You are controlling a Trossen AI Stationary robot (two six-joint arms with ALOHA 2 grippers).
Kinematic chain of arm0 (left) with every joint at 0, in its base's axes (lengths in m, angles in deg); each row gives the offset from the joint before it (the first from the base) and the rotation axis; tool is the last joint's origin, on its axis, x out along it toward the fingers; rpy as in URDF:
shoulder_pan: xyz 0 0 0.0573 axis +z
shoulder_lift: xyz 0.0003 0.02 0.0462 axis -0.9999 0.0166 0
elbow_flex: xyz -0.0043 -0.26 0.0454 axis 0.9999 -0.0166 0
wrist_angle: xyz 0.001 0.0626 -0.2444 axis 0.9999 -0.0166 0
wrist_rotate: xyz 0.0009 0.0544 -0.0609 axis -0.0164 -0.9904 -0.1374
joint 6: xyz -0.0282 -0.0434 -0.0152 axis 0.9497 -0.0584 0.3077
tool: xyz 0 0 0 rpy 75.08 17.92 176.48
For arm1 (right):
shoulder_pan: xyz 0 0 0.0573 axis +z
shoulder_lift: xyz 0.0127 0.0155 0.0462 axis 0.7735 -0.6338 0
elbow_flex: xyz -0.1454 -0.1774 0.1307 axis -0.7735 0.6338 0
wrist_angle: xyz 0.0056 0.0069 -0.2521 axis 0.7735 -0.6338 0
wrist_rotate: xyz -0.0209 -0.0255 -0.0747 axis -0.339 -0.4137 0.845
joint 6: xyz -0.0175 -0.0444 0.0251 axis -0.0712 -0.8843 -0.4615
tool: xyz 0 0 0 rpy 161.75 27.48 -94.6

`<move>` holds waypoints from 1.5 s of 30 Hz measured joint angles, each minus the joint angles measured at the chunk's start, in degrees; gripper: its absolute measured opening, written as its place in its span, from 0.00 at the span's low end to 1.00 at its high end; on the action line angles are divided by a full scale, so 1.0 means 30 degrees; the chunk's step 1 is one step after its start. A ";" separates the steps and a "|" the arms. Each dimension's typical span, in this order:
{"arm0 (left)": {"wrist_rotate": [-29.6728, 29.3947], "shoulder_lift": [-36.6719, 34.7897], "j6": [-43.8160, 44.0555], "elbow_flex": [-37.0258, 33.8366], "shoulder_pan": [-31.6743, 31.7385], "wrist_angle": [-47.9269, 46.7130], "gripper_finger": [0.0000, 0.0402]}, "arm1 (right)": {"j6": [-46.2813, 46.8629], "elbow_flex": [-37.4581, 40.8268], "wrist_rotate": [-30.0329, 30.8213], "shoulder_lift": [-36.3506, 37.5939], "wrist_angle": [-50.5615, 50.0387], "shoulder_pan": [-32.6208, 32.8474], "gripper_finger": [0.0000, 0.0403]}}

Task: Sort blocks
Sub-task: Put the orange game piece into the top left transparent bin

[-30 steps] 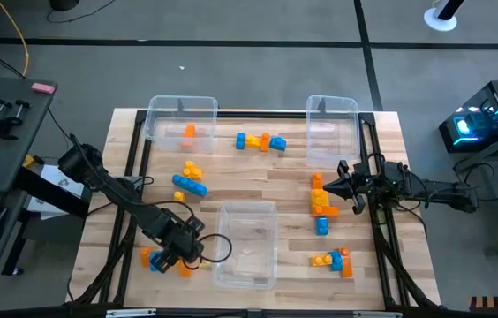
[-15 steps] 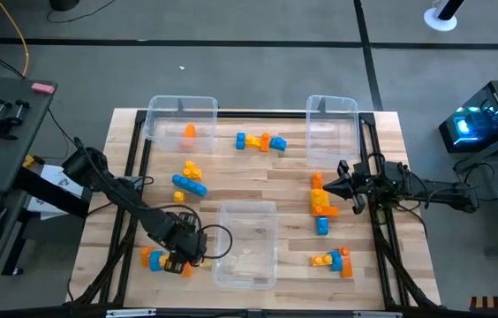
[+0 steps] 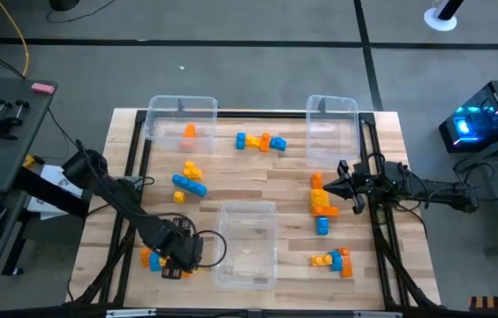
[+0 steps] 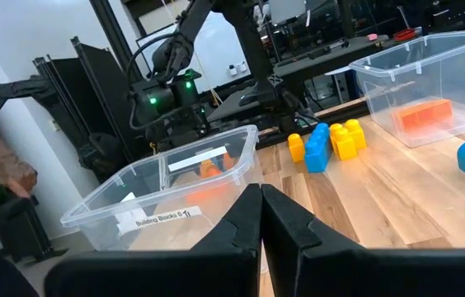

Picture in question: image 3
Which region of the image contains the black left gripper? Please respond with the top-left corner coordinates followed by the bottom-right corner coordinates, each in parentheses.
top-left (155, 215), bottom-right (205, 280)

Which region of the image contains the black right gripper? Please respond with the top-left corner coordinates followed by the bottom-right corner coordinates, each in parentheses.
top-left (322, 159), bottom-right (381, 216)

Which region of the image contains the large yellow toy block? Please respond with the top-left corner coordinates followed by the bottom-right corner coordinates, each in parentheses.
top-left (310, 188), bottom-right (330, 216)

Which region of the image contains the long blue toy block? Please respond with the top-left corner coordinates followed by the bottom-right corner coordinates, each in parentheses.
top-left (171, 173), bottom-right (208, 198)

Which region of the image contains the clear plastic bin with label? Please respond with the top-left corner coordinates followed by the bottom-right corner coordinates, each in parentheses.
top-left (213, 201), bottom-right (279, 291)

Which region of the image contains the yellow four-stud toy block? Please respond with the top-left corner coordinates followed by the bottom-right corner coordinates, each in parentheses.
top-left (182, 160), bottom-right (204, 181)

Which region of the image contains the white printed paper sheet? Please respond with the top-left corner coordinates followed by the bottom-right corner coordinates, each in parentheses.
top-left (26, 163), bottom-right (94, 221)

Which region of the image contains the black lit computer case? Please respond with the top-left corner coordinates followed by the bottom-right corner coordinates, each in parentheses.
top-left (438, 79), bottom-right (498, 155)

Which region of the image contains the white round stand base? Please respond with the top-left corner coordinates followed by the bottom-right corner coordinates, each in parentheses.
top-left (423, 0), bottom-right (466, 32)

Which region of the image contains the pink eraser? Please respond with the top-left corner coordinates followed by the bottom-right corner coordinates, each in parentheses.
top-left (31, 81), bottom-right (57, 95)

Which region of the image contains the black pole base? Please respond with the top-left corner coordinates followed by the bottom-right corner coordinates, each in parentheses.
top-left (49, 0), bottom-right (81, 12)

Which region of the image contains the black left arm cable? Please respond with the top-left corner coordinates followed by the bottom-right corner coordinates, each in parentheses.
top-left (140, 175), bottom-right (228, 269)

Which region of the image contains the silver aluminium bracket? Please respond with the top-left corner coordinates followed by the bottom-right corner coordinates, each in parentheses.
top-left (105, 308), bottom-right (157, 318)
top-left (352, 311), bottom-right (403, 318)

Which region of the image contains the black clamp mount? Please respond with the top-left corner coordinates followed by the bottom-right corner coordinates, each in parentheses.
top-left (0, 98), bottom-right (32, 141)

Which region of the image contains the black floor cable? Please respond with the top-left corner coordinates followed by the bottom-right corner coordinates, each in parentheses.
top-left (45, 0), bottom-right (117, 24)

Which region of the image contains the yellow cable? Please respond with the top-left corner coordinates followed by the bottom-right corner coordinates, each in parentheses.
top-left (0, 0), bottom-right (31, 79)

